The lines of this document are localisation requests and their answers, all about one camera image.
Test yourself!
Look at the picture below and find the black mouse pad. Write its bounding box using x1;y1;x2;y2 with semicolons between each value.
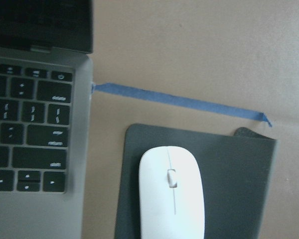
115;123;278;239

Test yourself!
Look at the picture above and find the white computer mouse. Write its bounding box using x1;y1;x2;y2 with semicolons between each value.
139;146;205;239

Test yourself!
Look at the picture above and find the grey laptop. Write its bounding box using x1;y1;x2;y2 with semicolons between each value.
0;0;93;239

